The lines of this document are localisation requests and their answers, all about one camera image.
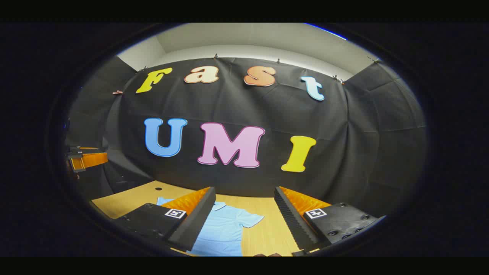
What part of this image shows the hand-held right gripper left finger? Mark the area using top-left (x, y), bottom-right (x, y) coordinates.
top-left (115, 186), bottom-right (216, 252)

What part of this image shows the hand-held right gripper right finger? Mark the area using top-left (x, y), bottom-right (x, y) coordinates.
top-left (274, 186), bottom-right (386, 256)

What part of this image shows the light blue T-shirt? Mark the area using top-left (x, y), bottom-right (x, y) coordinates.
top-left (157, 197), bottom-right (265, 256)

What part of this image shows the black backdrop cloth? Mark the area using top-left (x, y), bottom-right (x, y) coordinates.
top-left (65, 57), bottom-right (426, 220)

